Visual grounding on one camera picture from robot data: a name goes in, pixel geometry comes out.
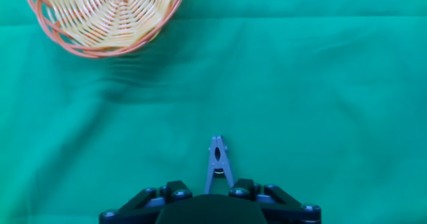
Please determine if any yellow wicker basket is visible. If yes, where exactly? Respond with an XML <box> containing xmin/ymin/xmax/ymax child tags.
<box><xmin>23</xmin><ymin>0</ymin><xmax>187</xmax><ymax>59</ymax></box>

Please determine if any green cloth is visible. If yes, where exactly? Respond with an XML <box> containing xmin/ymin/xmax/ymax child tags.
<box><xmin>0</xmin><ymin>0</ymin><xmax>427</xmax><ymax>224</ymax></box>

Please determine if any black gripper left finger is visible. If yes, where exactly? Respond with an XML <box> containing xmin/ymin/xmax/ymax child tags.
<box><xmin>99</xmin><ymin>179</ymin><xmax>193</xmax><ymax>224</ymax></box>

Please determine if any small silver metal clamp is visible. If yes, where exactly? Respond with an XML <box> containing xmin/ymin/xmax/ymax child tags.
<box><xmin>203</xmin><ymin>135</ymin><xmax>235</xmax><ymax>195</ymax></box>

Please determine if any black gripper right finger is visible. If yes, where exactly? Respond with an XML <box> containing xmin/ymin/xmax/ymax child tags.
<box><xmin>228</xmin><ymin>178</ymin><xmax>322</xmax><ymax>224</ymax></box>

